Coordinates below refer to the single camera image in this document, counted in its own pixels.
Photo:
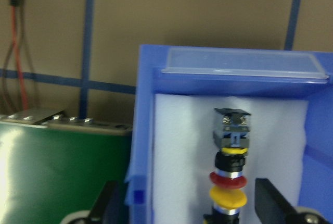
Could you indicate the red push button switch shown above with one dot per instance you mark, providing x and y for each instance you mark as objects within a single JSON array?
[{"x": 231, "y": 136}]

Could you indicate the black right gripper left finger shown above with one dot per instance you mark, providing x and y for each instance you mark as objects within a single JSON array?
[{"x": 107, "y": 205}]

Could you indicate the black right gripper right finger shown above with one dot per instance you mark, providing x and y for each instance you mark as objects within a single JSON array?
[{"x": 271, "y": 206}]

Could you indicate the blue right plastic bin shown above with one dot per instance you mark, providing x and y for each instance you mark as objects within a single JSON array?
[{"x": 245, "y": 73}]

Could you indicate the yellow push button switch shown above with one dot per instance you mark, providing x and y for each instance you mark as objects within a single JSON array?
[{"x": 226, "y": 205}]

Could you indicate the green conveyor belt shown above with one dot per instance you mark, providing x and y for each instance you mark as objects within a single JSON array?
[{"x": 54, "y": 167}]

